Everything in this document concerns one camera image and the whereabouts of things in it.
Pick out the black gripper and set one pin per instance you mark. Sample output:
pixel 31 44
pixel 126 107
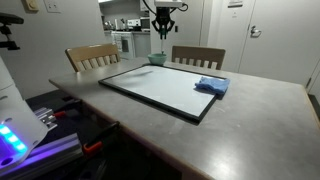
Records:
pixel 163 15

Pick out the green capped white marker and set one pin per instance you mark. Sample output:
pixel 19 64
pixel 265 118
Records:
pixel 162 35

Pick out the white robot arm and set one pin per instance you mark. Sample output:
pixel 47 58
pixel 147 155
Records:
pixel 16 116

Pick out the mint green bowl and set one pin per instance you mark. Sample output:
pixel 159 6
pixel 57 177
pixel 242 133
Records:
pixel 156 60

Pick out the black framed whiteboard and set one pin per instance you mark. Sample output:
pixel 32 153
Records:
pixel 160 86

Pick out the white microwave oven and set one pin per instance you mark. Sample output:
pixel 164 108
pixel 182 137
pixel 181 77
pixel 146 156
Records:
pixel 145 24

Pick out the grey kitchen base cabinet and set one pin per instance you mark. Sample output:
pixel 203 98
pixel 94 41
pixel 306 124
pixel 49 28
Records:
pixel 141 45

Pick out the white kitchen stove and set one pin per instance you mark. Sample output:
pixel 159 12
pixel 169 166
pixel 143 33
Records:
pixel 126 43

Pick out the dark brown slat-back chair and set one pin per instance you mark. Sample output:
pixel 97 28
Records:
pixel 196 52

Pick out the blue cloth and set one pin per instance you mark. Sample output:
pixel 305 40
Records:
pixel 213 85

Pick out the light wooden slat-back chair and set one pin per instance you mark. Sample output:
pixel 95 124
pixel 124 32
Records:
pixel 90 51

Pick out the white door with lever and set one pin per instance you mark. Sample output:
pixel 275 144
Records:
pixel 283 40

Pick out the small black wall switch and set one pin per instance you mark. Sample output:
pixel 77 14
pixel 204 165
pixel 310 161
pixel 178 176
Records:
pixel 176 28

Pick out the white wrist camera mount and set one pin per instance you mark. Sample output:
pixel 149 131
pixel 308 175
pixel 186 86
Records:
pixel 168 3

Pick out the beige wall thermostat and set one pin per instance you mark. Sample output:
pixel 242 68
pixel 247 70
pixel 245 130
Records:
pixel 31 5

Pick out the silver metal bracket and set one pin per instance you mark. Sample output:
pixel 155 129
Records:
pixel 45 116

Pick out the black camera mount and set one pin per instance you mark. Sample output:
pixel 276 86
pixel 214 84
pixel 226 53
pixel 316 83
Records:
pixel 10 18

